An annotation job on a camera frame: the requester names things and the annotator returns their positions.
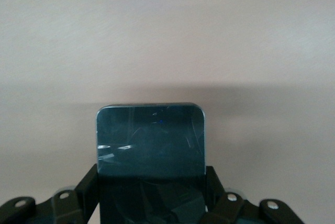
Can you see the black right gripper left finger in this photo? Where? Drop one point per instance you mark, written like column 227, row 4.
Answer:
column 87, row 195

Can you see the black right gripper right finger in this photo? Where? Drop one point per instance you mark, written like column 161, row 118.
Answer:
column 217, row 195

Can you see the black smartphone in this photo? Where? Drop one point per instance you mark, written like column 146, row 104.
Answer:
column 150, row 156

